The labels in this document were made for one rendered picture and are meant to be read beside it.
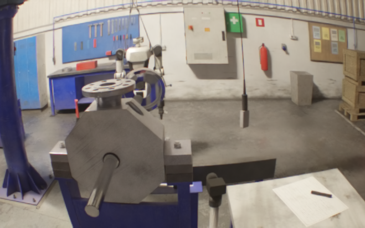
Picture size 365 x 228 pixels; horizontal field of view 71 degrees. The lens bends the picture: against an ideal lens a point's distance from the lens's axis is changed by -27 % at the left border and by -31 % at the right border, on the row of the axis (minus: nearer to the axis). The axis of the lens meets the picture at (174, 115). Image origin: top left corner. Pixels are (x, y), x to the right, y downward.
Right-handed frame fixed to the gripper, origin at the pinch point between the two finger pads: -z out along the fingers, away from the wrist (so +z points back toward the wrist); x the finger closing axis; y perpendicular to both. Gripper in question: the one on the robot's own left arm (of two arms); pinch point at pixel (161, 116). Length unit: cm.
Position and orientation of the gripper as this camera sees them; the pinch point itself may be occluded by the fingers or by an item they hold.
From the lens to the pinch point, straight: 392.8
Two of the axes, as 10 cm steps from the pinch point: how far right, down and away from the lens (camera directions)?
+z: -0.6, -9.9, -0.9
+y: 10.0, -0.6, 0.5
